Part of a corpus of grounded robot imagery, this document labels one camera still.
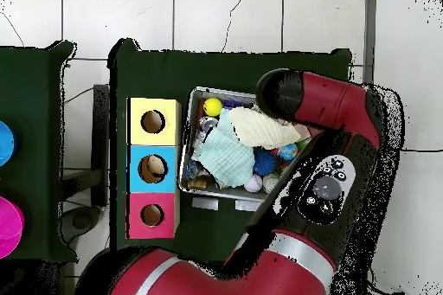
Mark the cream waffle cloth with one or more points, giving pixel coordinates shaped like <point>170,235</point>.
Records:
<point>263,129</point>

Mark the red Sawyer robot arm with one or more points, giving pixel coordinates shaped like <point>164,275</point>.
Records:
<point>328,101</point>

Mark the silver mesh bin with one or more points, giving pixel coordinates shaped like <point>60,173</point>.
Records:
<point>221,193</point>

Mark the wooden three-hole box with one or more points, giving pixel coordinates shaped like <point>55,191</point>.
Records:
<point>138,135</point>

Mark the mint waffle cloth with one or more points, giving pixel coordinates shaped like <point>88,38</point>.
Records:
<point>225,160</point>

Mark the silver metallic toy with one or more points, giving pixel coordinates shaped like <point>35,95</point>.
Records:
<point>207,123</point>

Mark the yellow smiley ball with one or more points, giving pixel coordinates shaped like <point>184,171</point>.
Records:
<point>212,106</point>

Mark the purple plastic toy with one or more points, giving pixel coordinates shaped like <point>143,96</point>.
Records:
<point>232,103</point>

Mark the blue spiky ball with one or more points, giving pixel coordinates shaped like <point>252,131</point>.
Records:
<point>264,165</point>

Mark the white baseball toy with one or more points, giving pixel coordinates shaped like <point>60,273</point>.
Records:
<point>253,183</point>

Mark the grey tape strip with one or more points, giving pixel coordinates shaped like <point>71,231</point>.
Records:
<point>247,205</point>
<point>205,204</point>

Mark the silver drink can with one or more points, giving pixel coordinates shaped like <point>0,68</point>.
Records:
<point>270,182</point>

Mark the blue globe ball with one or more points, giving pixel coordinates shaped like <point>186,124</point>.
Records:
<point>288,151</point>

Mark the dark green tablecloth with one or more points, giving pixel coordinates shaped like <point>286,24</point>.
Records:
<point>207,70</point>

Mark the green cloth side table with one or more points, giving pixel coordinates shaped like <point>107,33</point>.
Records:
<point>31,101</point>

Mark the blue bowl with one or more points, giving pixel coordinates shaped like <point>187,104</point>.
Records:
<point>6,144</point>

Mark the magenta bowl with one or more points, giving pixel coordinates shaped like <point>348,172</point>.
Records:
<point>9,227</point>

